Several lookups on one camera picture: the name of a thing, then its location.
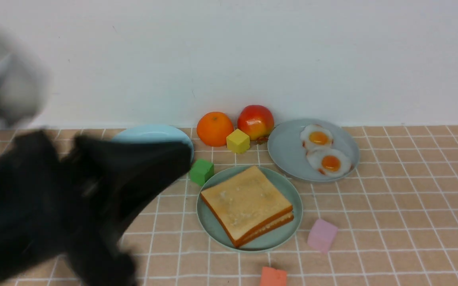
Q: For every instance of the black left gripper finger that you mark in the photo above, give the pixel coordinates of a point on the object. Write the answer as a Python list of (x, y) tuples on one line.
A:
[(160, 164)]

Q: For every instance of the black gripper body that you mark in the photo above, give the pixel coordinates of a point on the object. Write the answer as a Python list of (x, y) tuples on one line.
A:
[(110, 184)]

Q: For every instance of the toast slice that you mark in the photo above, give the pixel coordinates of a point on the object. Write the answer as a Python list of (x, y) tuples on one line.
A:
[(245, 203), (287, 218)]

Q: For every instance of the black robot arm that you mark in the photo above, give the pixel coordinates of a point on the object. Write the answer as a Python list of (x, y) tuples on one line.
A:
[(32, 211)]

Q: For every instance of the light blue plate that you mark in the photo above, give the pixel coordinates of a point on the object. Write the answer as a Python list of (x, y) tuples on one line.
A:
[(154, 133)]

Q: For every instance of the green cube block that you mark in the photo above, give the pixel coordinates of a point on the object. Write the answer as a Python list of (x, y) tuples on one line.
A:
[(201, 171)]

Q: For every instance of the orange fruit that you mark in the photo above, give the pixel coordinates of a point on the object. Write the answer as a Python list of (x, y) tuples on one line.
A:
[(213, 129)]

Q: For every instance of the yellow cube block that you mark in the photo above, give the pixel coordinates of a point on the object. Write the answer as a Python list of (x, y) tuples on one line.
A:
[(238, 142)]

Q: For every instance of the red yellow apple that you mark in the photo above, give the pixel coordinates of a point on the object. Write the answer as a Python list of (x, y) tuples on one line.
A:
[(257, 122)]

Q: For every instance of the teal centre plate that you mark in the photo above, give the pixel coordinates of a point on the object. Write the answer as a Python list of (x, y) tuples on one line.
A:
[(266, 242)]

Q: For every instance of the grey-blue egg plate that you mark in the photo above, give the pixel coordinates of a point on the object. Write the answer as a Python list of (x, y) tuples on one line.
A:
[(287, 152)]

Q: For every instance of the coral red cube block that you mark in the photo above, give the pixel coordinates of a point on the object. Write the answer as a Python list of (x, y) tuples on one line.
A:
[(273, 277)]

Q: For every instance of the fried egg back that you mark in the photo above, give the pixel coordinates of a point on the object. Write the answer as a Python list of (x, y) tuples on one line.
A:
[(314, 137)]

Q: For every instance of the fried egg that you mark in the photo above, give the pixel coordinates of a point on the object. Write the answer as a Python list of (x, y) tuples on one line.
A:
[(314, 137), (329, 162)]

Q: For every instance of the fried egg right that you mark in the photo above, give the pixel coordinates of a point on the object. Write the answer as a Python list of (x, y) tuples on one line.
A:
[(329, 162)]

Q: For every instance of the pink cube block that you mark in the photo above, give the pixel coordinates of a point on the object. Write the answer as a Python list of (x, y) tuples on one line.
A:
[(322, 235)]

